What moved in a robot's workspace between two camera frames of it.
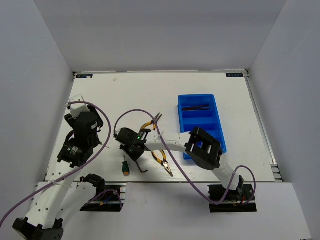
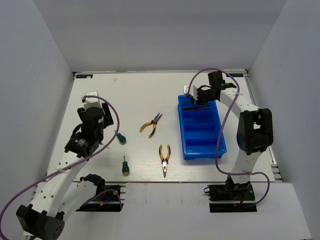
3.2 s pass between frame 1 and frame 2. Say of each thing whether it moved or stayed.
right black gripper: moved
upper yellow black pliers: stayed
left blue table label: stayed
